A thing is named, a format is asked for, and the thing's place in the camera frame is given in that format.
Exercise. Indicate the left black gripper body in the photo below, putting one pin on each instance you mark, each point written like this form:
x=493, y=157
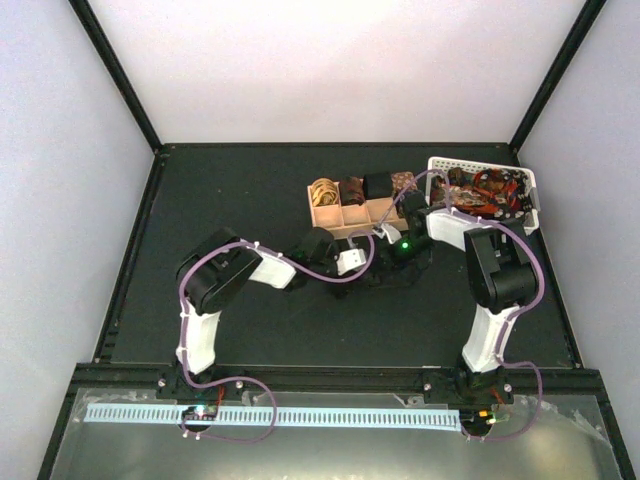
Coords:
x=339, y=289

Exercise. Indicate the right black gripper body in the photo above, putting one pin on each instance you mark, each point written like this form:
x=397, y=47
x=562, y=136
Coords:
x=404, y=256

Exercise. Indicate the long black tie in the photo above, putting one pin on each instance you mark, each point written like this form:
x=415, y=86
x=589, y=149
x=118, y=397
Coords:
x=381, y=275

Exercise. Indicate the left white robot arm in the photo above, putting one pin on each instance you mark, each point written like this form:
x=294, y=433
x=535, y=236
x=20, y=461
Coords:
x=214, y=273

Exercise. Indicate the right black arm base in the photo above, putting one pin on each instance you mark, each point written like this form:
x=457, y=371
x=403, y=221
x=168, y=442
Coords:
x=458, y=387

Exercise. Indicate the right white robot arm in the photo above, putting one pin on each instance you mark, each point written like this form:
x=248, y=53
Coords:
x=505, y=276

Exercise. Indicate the pile of patterned ties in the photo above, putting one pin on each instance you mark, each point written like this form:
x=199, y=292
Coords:
x=491, y=193

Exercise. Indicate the wooden compartment tray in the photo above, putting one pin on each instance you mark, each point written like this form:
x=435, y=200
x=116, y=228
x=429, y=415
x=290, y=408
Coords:
x=342, y=221

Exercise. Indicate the black rolled tie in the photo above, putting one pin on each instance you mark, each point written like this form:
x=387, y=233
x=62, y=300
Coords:
x=377, y=185

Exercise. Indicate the brown patterned rolled tie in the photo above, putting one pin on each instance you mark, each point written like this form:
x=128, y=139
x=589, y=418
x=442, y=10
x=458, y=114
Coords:
x=403, y=180

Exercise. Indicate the dark red rolled tie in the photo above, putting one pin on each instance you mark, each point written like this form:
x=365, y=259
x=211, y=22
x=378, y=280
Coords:
x=351, y=191

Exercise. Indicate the yellow rolled tie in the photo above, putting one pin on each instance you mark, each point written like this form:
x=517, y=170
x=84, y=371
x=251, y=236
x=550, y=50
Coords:
x=324, y=192

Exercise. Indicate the white plastic basket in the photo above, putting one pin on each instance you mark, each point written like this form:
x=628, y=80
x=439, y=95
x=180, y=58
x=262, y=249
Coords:
x=439, y=166

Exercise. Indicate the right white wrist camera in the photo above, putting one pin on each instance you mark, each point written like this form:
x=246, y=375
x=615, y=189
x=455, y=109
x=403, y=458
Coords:
x=387, y=232

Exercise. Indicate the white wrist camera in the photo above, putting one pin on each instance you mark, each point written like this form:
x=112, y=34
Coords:
x=387, y=232
x=350, y=260

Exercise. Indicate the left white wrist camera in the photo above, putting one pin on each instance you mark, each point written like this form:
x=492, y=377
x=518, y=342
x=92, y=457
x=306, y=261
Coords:
x=350, y=260

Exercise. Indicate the light blue slotted cable duct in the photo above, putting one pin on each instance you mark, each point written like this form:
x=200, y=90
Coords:
x=310, y=417

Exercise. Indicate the black frame post right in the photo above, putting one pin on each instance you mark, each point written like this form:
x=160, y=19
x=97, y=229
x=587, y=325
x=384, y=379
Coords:
x=578, y=32

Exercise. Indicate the black frame post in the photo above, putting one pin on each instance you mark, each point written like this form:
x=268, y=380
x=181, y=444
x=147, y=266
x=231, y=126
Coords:
x=103, y=47
x=578, y=32

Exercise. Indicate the black frame post left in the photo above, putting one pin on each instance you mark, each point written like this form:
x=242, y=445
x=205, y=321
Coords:
x=103, y=47

